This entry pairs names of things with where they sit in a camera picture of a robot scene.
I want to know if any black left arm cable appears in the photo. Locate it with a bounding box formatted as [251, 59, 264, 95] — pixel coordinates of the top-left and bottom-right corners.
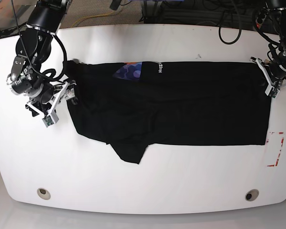
[218, 4, 243, 45]

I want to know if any right table cable grommet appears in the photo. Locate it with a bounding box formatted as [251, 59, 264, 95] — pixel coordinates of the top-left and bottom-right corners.
[245, 189, 259, 202]

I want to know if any black tripod stand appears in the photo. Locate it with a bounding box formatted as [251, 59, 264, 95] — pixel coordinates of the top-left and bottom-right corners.
[0, 26, 17, 39]

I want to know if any left table cable grommet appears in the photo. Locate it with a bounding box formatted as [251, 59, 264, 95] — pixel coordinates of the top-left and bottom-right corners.
[37, 188, 51, 200]

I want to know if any black metal frame on floor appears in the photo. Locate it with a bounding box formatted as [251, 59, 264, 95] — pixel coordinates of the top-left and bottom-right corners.
[138, 0, 170, 24]

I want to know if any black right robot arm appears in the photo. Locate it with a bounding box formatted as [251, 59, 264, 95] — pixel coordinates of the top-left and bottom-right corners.
[7, 0, 77, 127]

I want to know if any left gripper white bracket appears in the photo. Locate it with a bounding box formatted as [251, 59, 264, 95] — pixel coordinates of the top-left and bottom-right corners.
[250, 57, 286, 98]

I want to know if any black T-shirt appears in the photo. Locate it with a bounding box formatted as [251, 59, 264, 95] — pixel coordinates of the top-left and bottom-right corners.
[65, 61, 271, 164]

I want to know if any table cable grommet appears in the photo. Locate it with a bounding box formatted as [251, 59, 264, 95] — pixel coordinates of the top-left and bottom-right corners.
[245, 189, 259, 202]
[37, 188, 51, 200]

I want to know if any yellow cable on floor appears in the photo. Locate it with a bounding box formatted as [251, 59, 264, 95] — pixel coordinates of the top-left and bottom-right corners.
[71, 10, 115, 28]

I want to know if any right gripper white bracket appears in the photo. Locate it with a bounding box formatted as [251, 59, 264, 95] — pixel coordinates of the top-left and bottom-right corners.
[25, 81, 78, 127]

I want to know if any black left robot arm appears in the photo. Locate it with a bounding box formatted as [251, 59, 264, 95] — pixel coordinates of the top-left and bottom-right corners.
[250, 0, 286, 98]

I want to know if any red tape rectangle marking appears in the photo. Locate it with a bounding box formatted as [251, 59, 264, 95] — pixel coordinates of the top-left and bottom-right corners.
[264, 132, 285, 167]

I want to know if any black power strip red switch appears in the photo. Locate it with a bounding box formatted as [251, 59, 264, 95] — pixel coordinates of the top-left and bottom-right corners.
[255, 14, 265, 29]

